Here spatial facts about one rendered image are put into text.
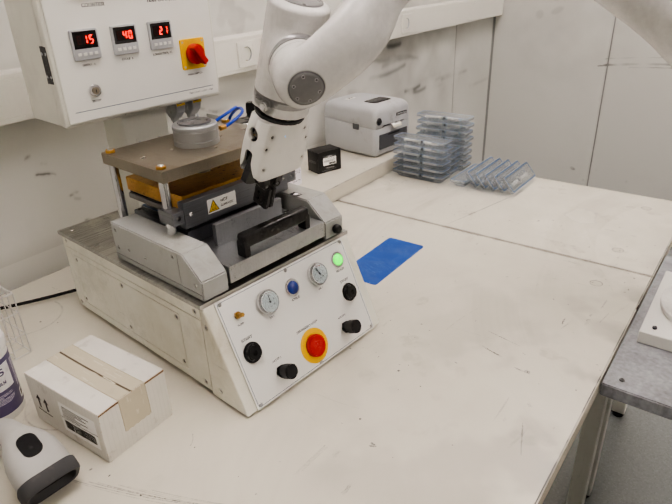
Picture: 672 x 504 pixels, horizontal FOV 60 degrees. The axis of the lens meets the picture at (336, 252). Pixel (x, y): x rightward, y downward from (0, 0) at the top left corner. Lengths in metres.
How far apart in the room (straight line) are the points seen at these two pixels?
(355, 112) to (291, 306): 1.09
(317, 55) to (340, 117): 1.30
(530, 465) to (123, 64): 0.92
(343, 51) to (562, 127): 2.69
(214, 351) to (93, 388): 0.18
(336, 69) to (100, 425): 0.58
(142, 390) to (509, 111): 2.83
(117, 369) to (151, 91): 0.51
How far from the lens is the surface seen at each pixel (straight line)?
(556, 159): 3.41
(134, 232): 1.01
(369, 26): 0.76
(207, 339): 0.94
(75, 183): 1.54
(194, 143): 1.04
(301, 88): 0.75
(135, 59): 1.15
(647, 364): 1.15
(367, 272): 1.33
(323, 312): 1.04
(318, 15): 0.80
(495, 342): 1.12
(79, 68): 1.10
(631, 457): 2.09
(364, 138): 1.97
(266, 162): 0.88
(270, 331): 0.97
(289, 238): 0.99
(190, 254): 0.91
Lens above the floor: 1.39
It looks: 27 degrees down
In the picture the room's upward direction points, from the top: 2 degrees counter-clockwise
